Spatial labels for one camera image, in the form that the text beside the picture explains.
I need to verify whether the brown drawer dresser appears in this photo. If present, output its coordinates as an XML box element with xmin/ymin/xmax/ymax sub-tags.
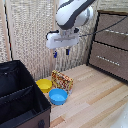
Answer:
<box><xmin>86</xmin><ymin>9</ymin><xmax>128</xmax><ymax>83</ymax></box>

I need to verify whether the blue plastic bowl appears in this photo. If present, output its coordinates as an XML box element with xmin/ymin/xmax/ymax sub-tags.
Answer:
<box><xmin>48</xmin><ymin>88</ymin><xmax>69</xmax><ymax>107</ymax></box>

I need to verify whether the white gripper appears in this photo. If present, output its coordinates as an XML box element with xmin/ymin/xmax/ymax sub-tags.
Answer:
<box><xmin>45</xmin><ymin>29</ymin><xmax>81</xmax><ymax>59</ymax></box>

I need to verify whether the yellow plastic bowl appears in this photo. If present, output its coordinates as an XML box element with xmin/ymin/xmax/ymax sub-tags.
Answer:
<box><xmin>35</xmin><ymin>78</ymin><xmax>54</xmax><ymax>94</ymax></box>

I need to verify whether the beige woven folding screen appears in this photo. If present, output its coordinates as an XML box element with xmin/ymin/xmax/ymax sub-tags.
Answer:
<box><xmin>0</xmin><ymin>0</ymin><xmax>101</xmax><ymax>82</ymax></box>

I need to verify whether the black fabric storage box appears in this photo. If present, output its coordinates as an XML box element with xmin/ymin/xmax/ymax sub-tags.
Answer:
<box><xmin>0</xmin><ymin>59</ymin><xmax>53</xmax><ymax>128</ymax></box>

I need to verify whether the silver drawer handle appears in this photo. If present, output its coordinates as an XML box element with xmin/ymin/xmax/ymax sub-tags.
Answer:
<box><xmin>103</xmin><ymin>28</ymin><xmax>128</xmax><ymax>37</ymax></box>
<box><xmin>96</xmin><ymin>55</ymin><xmax>121</xmax><ymax>67</ymax></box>

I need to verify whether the dark robot cable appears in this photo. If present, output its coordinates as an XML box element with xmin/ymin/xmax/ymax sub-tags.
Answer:
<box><xmin>79</xmin><ymin>15</ymin><xmax>128</xmax><ymax>38</ymax></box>

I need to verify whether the granola bar box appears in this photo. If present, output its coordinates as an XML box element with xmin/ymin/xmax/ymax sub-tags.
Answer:
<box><xmin>50</xmin><ymin>69</ymin><xmax>75</xmax><ymax>95</ymax></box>

